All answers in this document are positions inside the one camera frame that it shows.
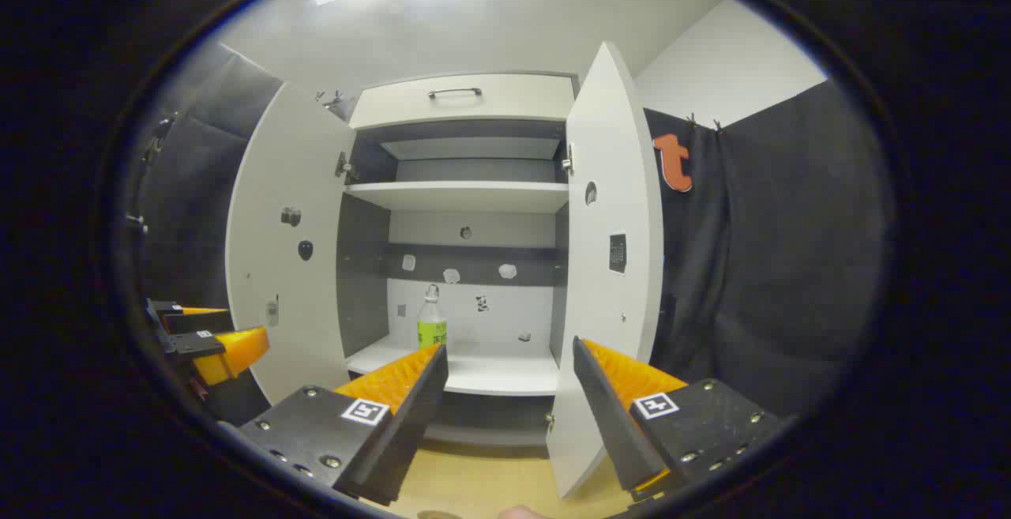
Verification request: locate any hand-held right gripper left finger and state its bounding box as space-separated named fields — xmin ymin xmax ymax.
xmin=237 ymin=343 xmax=449 ymax=506

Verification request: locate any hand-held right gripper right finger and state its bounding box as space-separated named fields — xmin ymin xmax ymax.
xmin=572 ymin=336 xmax=783 ymax=502

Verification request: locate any green label bottle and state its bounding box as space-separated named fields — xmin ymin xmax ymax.
xmin=416 ymin=284 xmax=448 ymax=350

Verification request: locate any white cabinet door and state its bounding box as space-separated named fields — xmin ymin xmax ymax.
xmin=225 ymin=81 xmax=356 ymax=408
xmin=545 ymin=41 xmax=666 ymax=500

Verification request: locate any white cabinet shelf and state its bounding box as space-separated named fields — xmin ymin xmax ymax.
xmin=379 ymin=137 xmax=562 ymax=161
xmin=345 ymin=181 xmax=569 ymax=214
xmin=345 ymin=335 xmax=562 ymax=397

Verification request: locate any white and grey cabinet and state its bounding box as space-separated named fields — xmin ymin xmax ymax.
xmin=337 ymin=71 xmax=581 ymax=449

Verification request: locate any white cabinet drawer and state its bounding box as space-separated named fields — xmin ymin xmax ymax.
xmin=349 ymin=73 xmax=576 ymax=131

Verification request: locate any black backdrop cloth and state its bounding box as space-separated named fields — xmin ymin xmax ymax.
xmin=126 ymin=41 xmax=897 ymax=425

